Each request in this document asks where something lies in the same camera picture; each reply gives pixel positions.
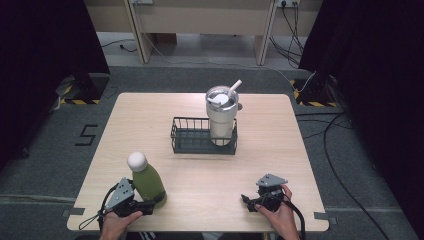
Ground green bottle with white cap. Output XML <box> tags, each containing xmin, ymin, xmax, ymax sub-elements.
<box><xmin>126</xmin><ymin>151</ymin><xmax>167</xmax><ymax>210</ymax></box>

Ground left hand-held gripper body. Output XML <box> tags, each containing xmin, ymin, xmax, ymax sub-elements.
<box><xmin>103</xmin><ymin>177</ymin><xmax>145</xmax><ymax>218</ymax></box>

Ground dark wire basket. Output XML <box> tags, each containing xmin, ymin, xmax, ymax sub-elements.
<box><xmin>170</xmin><ymin>116</ymin><xmax>239</xmax><ymax>156</ymax></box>

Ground long black floor cables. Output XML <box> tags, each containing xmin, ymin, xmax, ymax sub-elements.
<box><xmin>294</xmin><ymin>111</ymin><xmax>392</xmax><ymax>240</ymax></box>

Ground grey tape strip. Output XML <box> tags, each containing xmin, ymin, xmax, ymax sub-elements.
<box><xmin>313</xmin><ymin>211</ymin><xmax>339</xmax><ymax>225</ymax></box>
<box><xmin>61</xmin><ymin>207</ymin><xmax>86</xmax><ymax>218</ymax></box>

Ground person's dark striped pants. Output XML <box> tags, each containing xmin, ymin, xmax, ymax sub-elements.
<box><xmin>124</xmin><ymin>231</ymin><xmax>214</xmax><ymax>240</ymax></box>

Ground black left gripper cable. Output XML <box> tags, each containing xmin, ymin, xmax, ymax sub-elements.
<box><xmin>78</xmin><ymin>181</ymin><xmax>122</xmax><ymax>233</ymax></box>

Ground beige wooden desk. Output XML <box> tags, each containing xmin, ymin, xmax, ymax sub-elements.
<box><xmin>83</xmin><ymin>0</ymin><xmax>324</xmax><ymax>67</ymax></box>

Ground white wall power outlet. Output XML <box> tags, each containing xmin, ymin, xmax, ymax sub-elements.
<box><xmin>276</xmin><ymin>0</ymin><xmax>301</xmax><ymax>9</ymax></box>

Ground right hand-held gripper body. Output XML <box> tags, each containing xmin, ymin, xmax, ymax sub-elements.
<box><xmin>255</xmin><ymin>173</ymin><xmax>289</xmax><ymax>213</ymax></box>

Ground stand base with hazard tape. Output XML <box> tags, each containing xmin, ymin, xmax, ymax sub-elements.
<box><xmin>289</xmin><ymin>74</ymin><xmax>338</xmax><ymax>108</ymax></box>
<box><xmin>54</xmin><ymin>73</ymin><xmax>111</xmax><ymax>106</ymax></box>

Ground bundle of black wall cables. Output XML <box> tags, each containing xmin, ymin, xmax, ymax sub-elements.
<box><xmin>268</xmin><ymin>0</ymin><xmax>306</xmax><ymax>70</ymax></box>

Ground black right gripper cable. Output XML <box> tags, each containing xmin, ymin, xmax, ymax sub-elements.
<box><xmin>282</xmin><ymin>199</ymin><xmax>307</xmax><ymax>240</ymax></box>

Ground person's right hand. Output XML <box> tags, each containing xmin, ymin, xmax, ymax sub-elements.
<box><xmin>254</xmin><ymin>184</ymin><xmax>296</xmax><ymax>236</ymax></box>

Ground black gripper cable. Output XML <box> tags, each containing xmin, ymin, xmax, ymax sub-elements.
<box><xmin>282</xmin><ymin>199</ymin><xmax>307</xmax><ymax>240</ymax></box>
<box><xmin>78</xmin><ymin>181</ymin><xmax>122</xmax><ymax>233</ymax></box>

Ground black curtain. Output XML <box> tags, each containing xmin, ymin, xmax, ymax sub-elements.
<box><xmin>298</xmin><ymin>0</ymin><xmax>424</xmax><ymax>232</ymax></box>
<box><xmin>0</xmin><ymin>0</ymin><xmax>111</xmax><ymax>171</ymax></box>

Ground person's left hand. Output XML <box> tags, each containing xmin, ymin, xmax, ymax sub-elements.
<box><xmin>99</xmin><ymin>210</ymin><xmax>144</xmax><ymax>240</ymax></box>

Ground white tumbler with straw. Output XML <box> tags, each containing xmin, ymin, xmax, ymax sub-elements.
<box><xmin>204</xmin><ymin>79</ymin><xmax>243</xmax><ymax>147</ymax></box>

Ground black floor cable with plug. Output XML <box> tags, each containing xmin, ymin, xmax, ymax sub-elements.
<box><xmin>99</xmin><ymin>38</ymin><xmax>139</xmax><ymax>54</ymax></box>

